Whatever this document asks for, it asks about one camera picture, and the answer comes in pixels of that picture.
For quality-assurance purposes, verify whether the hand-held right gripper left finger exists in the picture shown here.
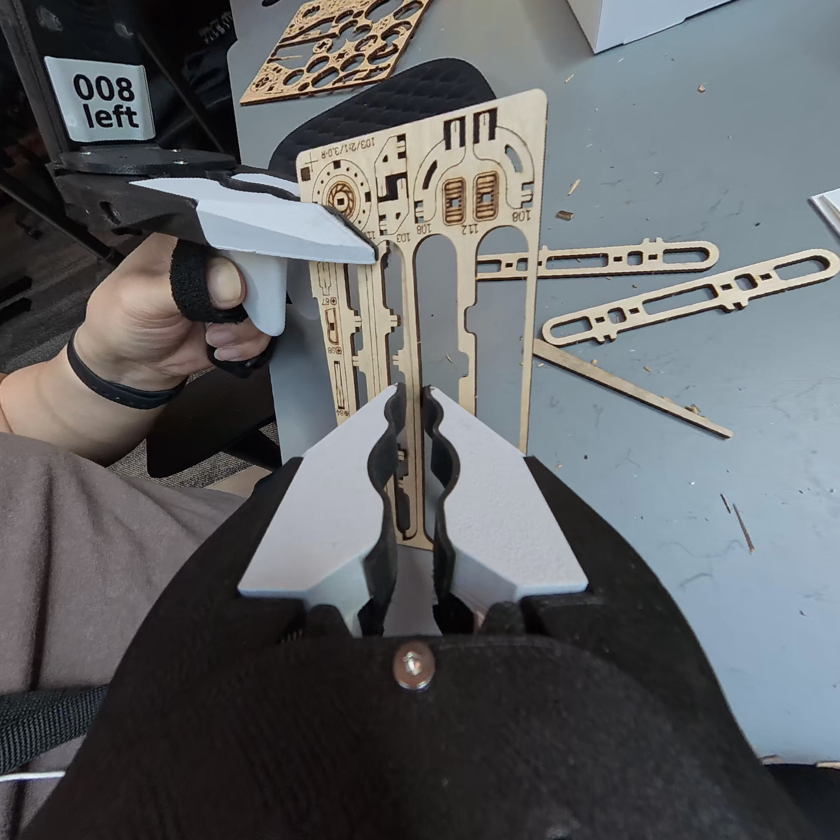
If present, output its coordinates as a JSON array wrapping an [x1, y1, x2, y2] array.
[[238, 384, 403, 636]]

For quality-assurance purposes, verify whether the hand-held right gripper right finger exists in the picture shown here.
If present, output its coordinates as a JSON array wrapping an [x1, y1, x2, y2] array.
[[423, 386, 589, 634]]

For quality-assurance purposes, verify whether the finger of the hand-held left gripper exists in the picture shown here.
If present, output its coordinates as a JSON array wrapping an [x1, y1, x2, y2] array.
[[129, 175, 380, 265], [228, 166, 304, 200]]

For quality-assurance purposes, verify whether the wooden model parts sheet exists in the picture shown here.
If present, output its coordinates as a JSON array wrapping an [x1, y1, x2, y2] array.
[[297, 88, 549, 552]]

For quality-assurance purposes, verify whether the person's left forearm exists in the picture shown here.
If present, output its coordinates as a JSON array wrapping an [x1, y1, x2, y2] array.
[[0, 338, 191, 468]]

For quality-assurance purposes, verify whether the person's left hand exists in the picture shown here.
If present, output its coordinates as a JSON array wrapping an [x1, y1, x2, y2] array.
[[80, 246, 269, 391]]

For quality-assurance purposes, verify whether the perforated wooden leftover sheet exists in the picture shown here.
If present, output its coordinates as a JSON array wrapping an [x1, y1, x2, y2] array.
[[239, 0, 434, 106]]

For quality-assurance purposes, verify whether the black textured pad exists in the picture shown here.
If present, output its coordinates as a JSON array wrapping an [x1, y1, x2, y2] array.
[[269, 58, 496, 191]]

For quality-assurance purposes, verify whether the thin wooden stick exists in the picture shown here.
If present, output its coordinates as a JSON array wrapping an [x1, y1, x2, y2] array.
[[532, 338, 732, 439]]

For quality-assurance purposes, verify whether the black wristband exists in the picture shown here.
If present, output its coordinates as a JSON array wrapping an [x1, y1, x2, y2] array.
[[66, 327, 189, 412]]

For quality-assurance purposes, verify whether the person's taupe clothing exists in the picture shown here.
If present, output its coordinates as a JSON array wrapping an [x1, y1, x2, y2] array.
[[0, 432, 263, 840]]

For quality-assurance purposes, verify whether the slotted wooden strip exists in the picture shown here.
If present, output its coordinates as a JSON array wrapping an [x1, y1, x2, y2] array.
[[541, 248, 840, 347], [476, 241, 719, 282]]

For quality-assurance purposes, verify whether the white cardboard box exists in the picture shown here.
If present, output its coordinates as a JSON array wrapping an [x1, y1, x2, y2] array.
[[567, 0, 736, 55]]

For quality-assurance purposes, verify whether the instruction booklet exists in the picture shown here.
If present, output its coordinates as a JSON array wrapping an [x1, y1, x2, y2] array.
[[808, 187, 840, 237]]

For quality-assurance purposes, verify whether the black strap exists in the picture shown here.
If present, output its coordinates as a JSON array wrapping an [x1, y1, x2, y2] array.
[[0, 684, 110, 777]]

